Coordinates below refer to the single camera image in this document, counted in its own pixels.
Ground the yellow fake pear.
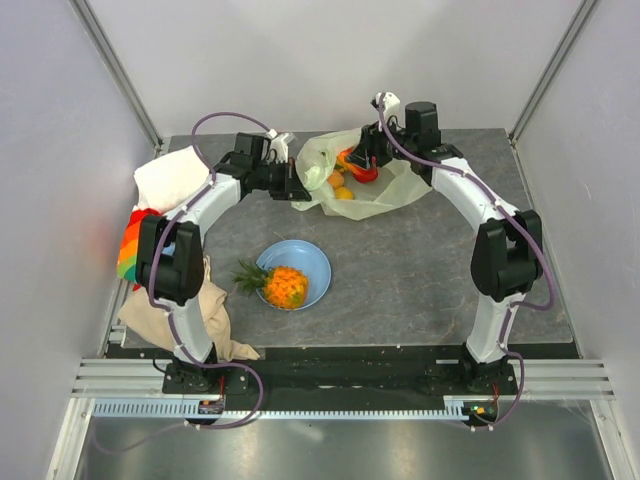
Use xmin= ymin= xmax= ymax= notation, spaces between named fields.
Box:
xmin=327 ymin=171 xmax=344 ymax=189

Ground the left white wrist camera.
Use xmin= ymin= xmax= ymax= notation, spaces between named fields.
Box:
xmin=266 ymin=129 xmax=296 ymax=163

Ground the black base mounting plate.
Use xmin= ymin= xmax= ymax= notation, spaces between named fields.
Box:
xmin=162 ymin=346 xmax=523 ymax=426

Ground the white folded towel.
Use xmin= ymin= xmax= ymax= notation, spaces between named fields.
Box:
xmin=133 ymin=146 xmax=209 ymax=213

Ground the left aluminium corner post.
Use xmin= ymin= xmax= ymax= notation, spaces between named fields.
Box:
xmin=69 ymin=0 xmax=163 ymax=153

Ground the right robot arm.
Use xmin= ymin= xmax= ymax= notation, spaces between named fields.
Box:
xmin=336 ymin=92 xmax=544 ymax=394

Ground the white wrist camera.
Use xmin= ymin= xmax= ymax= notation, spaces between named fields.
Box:
xmin=266 ymin=129 xmax=296 ymax=163
xmin=371 ymin=92 xmax=401 ymax=122

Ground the red yellow fake mango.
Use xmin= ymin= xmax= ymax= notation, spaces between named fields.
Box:
xmin=336 ymin=148 xmax=378 ymax=184

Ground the grey slotted cable duct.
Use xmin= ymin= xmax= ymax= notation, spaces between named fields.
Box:
xmin=93 ymin=394 xmax=498 ymax=421

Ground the blue plastic plate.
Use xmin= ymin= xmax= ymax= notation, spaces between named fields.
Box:
xmin=256 ymin=240 xmax=332 ymax=310

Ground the aluminium corner post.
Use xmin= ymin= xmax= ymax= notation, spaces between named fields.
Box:
xmin=508 ymin=0 xmax=600 ymax=147
xmin=69 ymin=0 xmax=163 ymax=153

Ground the fake pineapple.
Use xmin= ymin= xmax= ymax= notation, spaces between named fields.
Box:
xmin=233 ymin=261 xmax=310 ymax=310

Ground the right aluminium corner post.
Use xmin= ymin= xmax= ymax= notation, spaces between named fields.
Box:
xmin=508 ymin=0 xmax=600 ymax=147

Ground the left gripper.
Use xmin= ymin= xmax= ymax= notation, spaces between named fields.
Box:
xmin=252 ymin=158 xmax=311 ymax=202

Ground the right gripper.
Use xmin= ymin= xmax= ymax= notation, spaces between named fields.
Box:
xmin=347 ymin=115 xmax=417 ymax=171

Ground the small orange fake fruit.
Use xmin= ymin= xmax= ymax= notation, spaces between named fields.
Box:
xmin=334 ymin=186 xmax=354 ymax=200

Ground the pale green plastic bag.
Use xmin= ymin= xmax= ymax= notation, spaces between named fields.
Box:
xmin=292 ymin=129 xmax=432 ymax=221

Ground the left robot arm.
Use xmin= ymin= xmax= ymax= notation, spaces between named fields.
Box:
xmin=135 ymin=130 xmax=311 ymax=393

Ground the beige crumpled cloth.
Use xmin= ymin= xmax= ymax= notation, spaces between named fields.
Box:
xmin=118 ymin=256 xmax=260 ymax=361

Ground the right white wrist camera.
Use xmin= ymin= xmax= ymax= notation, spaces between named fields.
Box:
xmin=371 ymin=92 xmax=401 ymax=122

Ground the rainbow striped cloth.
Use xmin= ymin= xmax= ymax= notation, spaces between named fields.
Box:
xmin=116 ymin=208 xmax=160 ymax=292

